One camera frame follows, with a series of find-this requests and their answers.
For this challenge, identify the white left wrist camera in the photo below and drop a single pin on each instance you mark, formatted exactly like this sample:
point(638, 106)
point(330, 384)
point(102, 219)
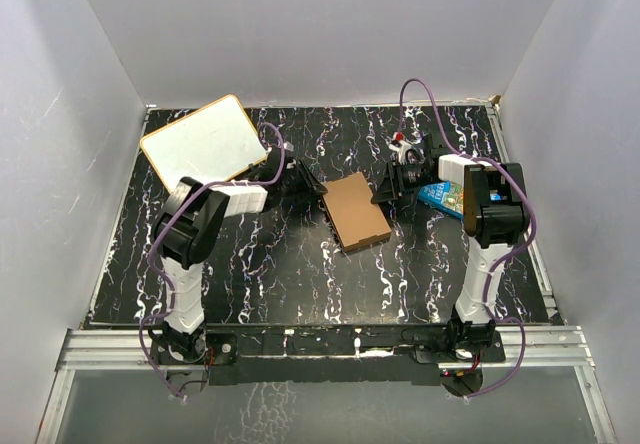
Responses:
point(276, 151)

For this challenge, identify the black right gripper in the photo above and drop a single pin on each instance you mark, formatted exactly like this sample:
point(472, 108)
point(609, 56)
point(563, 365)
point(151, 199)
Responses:
point(387, 191)

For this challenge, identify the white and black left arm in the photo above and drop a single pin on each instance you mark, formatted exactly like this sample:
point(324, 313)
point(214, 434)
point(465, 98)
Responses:
point(187, 230)

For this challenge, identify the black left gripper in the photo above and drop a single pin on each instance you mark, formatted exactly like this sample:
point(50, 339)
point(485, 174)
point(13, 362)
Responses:
point(309, 184)

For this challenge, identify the blue treehouse book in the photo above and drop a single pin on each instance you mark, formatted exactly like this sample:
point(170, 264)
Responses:
point(445, 197)

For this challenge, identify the brown cardboard paper box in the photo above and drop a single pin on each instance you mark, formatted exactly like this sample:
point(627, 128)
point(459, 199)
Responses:
point(356, 221)

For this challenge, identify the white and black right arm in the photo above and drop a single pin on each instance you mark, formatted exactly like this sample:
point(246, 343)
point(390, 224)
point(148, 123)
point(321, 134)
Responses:
point(494, 215)

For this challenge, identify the white board with wooden frame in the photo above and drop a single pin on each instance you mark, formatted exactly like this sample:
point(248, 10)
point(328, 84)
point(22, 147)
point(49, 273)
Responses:
point(214, 143)

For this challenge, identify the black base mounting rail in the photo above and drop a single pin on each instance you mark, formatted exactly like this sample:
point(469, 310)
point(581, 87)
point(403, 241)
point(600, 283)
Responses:
point(422, 354)

